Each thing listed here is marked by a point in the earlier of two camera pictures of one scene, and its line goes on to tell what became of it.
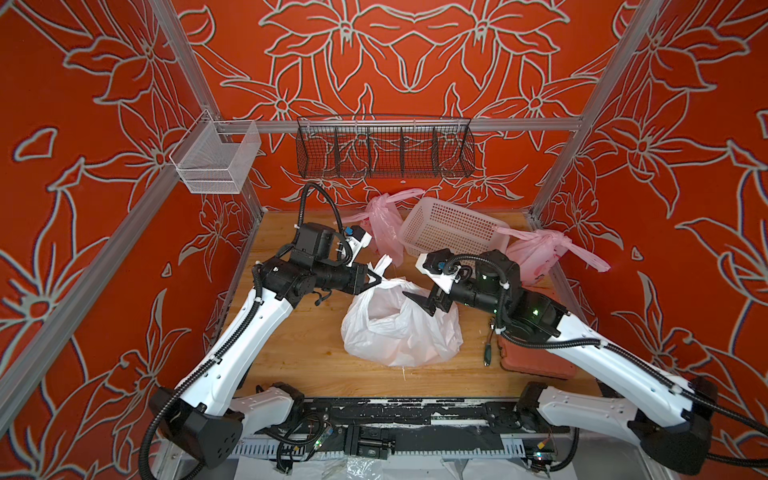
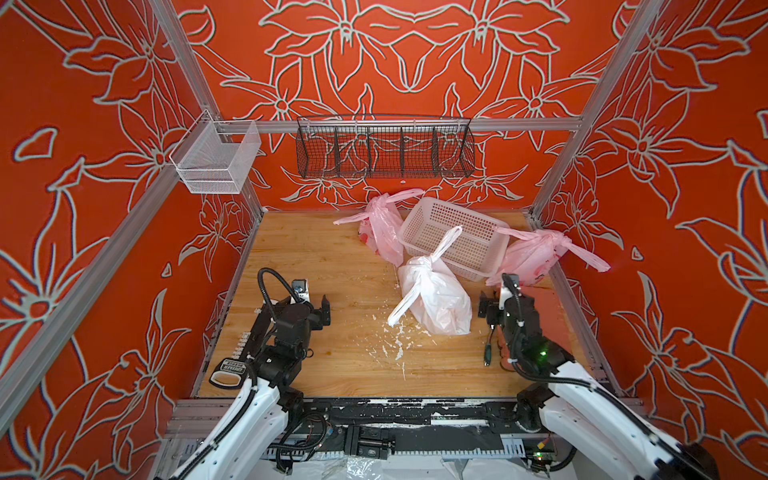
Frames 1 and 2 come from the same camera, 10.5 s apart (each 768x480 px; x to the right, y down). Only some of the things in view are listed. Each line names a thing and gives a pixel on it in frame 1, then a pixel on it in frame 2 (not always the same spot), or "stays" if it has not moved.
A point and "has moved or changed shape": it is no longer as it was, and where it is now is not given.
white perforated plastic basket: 439,224 stays
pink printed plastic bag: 535,252 stays
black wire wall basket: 385,146 stays
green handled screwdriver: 488,350 stays
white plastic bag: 382,323 has moved or changed shape
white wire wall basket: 216,156 stays
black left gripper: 358,284 -> 320,317
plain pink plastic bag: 383,222 stays
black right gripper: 432,302 -> 494,316
